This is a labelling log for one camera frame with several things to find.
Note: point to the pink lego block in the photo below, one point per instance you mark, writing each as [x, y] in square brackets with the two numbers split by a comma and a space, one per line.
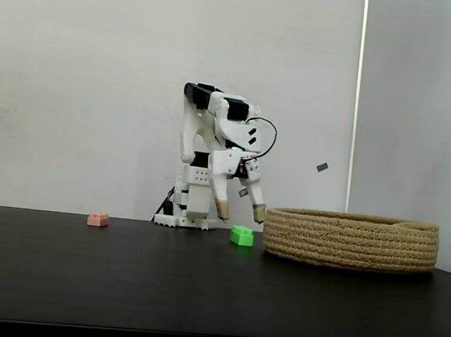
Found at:
[97, 219]

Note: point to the green lego block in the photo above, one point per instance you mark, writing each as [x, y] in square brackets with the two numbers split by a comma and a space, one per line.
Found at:
[241, 236]

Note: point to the grey tape piece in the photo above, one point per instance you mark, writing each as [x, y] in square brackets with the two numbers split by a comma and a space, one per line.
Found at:
[322, 167]
[242, 193]

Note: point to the white vertical wall strip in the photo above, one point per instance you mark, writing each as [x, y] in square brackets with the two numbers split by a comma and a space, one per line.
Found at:
[357, 108]

